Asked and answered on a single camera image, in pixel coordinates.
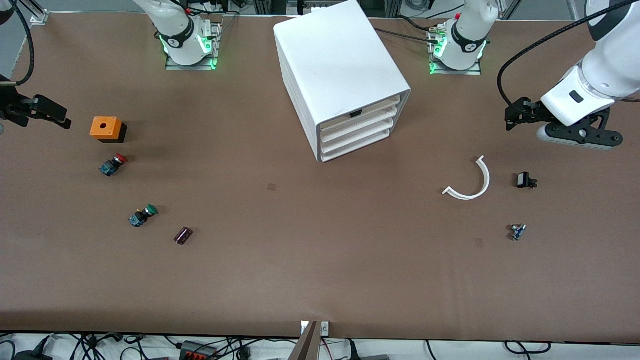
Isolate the white curved plastic clip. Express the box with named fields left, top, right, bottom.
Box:
left=442, top=155, right=491, bottom=201

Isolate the black left camera mount bracket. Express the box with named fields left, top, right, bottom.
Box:
left=545, top=107, right=625, bottom=148

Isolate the red push button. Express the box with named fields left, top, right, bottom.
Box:
left=98, top=153, right=129, bottom=177

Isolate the black power plug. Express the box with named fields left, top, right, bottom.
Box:
left=14, top=335, right=54, bottom=360

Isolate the grey brown upright post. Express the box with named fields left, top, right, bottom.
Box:
left=289, top=321, right=321, bottom=360

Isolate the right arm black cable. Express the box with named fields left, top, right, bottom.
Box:
left=0, top=0, right=36, bottom=87

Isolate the white cabinet drawer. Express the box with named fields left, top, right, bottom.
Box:
left=321, top=121, right=394, bottom=155
left=322, top=131, right=391, bottom=163
left=320, top=97, right=401, bottom=135
left=320, top=111, right=399, bottom=146

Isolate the black looped floor cable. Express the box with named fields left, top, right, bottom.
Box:
left=503, top=341, right=553, bottom=356

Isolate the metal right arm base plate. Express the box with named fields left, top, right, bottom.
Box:
left=165, top=21, right=222, bottom=72

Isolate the orange button box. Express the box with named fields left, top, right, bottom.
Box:
left=90, top=116, right=128, bottom=144

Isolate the green push button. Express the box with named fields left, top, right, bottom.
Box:
left=128, top=204, right=159, bottom=228

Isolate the white drawer cabinet shell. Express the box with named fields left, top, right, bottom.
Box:
left=273, top=0, right=412, bottom=164

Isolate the thick black table cable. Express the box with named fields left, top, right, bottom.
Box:
left=372, top=26, right=443, bottom=46

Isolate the aluminium frame corner post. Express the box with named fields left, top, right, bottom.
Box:
left=29, top=0, right=51, bottom=26

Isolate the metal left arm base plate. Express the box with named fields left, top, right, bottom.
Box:
left=429, top=25, right=484, bottom=77

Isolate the black red power strip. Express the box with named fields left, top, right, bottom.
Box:
left=179, top=341, right=219, bottom=360

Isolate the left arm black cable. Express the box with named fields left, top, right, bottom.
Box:
left=497, top=0, right=640, bottom=108

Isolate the thin black table cable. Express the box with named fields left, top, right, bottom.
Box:
left=395, top=15, right=437, bottom=32

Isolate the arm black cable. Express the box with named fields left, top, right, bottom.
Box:
left=0, top=0, right=36, bottom=87
left=497, top=0, right=640, bottom=108

